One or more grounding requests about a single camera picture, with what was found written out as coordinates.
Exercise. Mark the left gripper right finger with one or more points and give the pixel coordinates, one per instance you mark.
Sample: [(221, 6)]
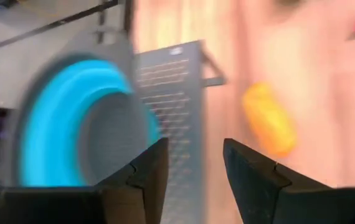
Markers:
[(258, 193)]

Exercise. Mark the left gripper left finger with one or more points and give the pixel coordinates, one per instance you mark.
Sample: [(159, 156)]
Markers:
[(143, 186)]

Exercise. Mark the yellow toy mango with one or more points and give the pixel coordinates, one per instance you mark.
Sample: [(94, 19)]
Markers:
[(269, 119)]

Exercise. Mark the blue collapsible bowl grey rim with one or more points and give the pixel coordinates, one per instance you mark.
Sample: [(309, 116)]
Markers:
[(50, 124)]

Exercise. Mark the grey perforated metal stand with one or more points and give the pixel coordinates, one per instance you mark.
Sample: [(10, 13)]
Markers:
[(177, 93)]

